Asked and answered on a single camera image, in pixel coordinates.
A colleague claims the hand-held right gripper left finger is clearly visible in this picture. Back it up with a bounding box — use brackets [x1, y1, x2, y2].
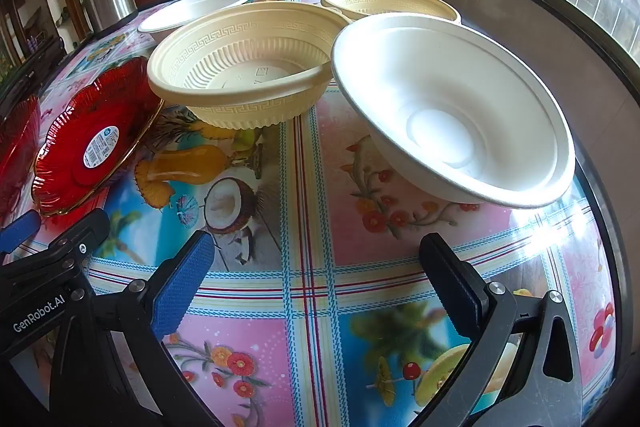
[50, 231, 223, 427]

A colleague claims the cream patterned plastic bowl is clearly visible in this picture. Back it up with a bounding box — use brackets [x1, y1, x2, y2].
[321, 0, 462, 25]
[146, 2, 351, 128]

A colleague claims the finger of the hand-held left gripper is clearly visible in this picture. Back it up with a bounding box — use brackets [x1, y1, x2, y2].
[30, 208, 112, 270]
[0, 209, 42, 256]

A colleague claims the white plate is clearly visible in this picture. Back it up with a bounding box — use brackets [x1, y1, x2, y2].
[331, 13, 577, 210]

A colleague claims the white foam bowl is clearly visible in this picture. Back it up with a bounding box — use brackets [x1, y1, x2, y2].
[137, 0, 252, 42]

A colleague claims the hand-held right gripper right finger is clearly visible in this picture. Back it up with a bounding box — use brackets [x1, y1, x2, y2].
[410, 232, 586, 427]

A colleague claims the red glass plate with label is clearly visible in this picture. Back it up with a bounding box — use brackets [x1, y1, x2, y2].
[32, 56, 166, 218]

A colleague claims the printed fruit tablecloth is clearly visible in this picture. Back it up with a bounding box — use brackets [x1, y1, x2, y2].
[0, 0, 618, 427]

